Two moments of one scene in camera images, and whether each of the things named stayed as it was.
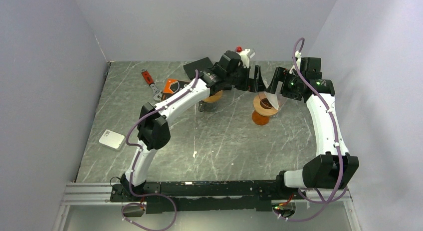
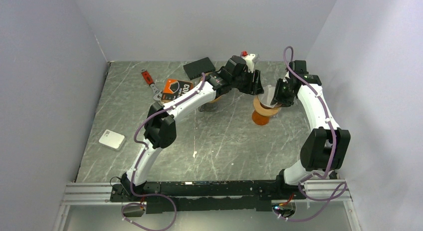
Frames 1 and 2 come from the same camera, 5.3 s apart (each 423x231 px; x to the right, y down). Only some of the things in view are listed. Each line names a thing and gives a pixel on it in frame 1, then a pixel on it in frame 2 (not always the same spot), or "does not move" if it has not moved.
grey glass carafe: (208, 107) does not move
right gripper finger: (279, 76) to (278, 97)
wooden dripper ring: (269, 112) does not move
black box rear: (200, 65) does not move
